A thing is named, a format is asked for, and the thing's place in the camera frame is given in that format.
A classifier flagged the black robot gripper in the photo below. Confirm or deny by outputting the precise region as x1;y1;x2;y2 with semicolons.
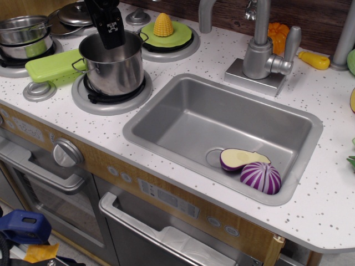
84;0;125;50

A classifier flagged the large steel pot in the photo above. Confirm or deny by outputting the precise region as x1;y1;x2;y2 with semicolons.
79;30;149;96

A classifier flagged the steel pot lid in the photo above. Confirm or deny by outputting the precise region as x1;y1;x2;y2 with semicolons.
58;2;93;27

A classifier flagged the small steel pot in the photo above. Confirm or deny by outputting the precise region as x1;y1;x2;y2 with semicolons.
1;15;53;59

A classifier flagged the grey toy sink basin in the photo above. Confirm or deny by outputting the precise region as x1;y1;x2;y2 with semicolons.
123;74;323;206

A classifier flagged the grey stove knob top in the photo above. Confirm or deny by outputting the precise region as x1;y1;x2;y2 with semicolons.
125;8;151;26

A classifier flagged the grey stove knob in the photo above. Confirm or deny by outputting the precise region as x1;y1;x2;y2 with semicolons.
125;8;151;26
23;81;57;102

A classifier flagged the yellow toy corn cob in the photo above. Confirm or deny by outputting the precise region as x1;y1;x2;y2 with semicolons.
153;13;174;37

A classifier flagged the back right stove burner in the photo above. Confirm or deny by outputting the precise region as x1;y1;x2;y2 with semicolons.
141;27;200;63

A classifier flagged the stove burner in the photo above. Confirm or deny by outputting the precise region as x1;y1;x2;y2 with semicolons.
72;71;153;116
141;27;200;63
0;39;63;78

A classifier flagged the green rectangular lid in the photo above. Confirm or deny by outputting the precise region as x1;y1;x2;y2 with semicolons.
25;49;87;86

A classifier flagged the green round plate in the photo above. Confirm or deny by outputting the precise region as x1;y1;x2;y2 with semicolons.
140;21;192;48

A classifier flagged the front stove burner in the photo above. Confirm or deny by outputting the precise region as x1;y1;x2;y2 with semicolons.
72;71;153;116

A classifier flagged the grey curved pipe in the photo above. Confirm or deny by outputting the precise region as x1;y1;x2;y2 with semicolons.
199;0;216;34

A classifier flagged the grey stove knob left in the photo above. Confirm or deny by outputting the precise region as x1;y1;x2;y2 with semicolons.
23;81;57;102

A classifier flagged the back left stove burner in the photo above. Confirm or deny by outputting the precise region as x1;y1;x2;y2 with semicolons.
0;39;63;78

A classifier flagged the silver oven dial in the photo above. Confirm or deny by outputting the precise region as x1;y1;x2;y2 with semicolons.
52;138;84;168

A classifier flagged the silver toy faucet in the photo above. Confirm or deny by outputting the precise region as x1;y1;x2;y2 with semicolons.
224;0;301;96

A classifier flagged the orange toy pepper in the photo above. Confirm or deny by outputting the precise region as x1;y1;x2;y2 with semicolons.
268;22;290;55

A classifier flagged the grey oven door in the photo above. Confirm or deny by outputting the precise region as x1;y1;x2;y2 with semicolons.
1;129;119;265

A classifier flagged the purple eggplant half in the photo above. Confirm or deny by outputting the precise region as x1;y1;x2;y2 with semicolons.
220;149;271;171

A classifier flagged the grey dishwasher door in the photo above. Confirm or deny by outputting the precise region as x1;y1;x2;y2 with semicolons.
95;177;263;265

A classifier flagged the purple striped onion half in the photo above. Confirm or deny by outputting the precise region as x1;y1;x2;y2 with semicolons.
240;162;282;195

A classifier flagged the blue clamp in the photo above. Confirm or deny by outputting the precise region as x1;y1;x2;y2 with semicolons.
1;209;52;244

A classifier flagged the green toy vegetable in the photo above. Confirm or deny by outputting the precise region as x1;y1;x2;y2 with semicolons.
347;49;355;75

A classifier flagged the yellow toy handle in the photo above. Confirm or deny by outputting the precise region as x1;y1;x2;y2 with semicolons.
297;51;330;70

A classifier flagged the grey post right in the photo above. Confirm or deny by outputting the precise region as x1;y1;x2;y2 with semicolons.
330;1;354;71

